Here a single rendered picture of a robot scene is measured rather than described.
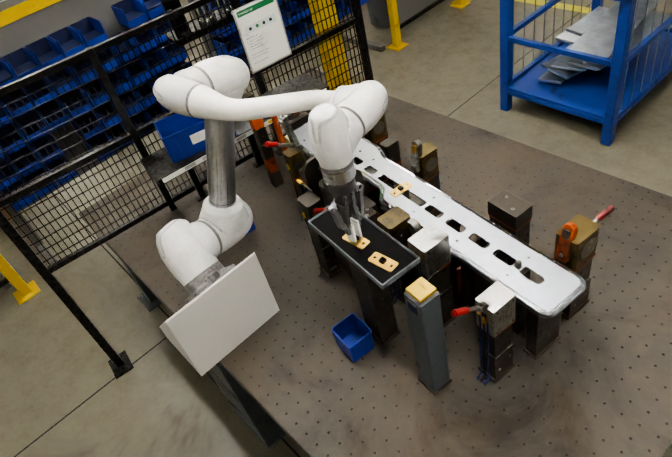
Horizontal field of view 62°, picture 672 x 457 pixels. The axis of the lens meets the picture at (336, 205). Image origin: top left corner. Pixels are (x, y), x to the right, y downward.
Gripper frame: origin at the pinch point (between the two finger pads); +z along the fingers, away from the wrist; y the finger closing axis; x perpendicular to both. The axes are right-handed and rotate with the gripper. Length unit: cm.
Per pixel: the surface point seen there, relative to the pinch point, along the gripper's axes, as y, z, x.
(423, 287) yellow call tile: 2.7, 4.2, 27.1
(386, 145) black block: -56, 21, -39
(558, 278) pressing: -31, 20, 47
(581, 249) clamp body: -43, 18, 48
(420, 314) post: 7.2, 9.5, 29.0
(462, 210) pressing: -40.2, 20.2, 8.4
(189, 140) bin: -7, 10, -105
